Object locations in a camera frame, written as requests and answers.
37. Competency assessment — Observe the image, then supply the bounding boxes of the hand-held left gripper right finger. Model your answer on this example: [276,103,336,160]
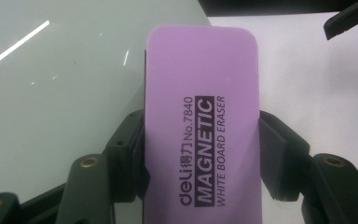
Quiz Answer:
[258,110,358,224]

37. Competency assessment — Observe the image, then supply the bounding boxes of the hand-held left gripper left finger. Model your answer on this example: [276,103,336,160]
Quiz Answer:
[55,108,152,224]

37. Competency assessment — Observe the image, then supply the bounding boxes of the small glass whiteboard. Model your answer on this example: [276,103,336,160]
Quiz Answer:
[0,0,213,224]

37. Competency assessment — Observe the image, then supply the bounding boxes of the purple whiteboard eraser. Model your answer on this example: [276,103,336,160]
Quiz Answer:
[143,23,264,224]

